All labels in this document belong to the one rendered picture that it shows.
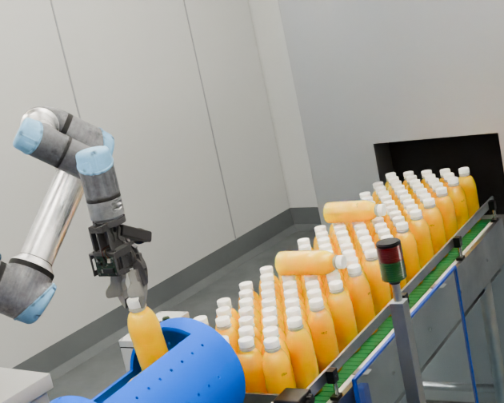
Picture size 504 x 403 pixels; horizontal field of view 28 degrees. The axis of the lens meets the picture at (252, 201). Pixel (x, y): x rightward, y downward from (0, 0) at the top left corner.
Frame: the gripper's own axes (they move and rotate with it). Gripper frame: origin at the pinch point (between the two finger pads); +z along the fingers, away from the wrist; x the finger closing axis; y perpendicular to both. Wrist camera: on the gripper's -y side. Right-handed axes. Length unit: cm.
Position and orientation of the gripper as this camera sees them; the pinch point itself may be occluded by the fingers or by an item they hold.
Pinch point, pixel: (135, 301)
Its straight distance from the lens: 224.1
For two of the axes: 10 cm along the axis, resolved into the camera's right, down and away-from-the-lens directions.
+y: -4.9, 3.0, -8.2
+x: 8.5, -0.5, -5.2
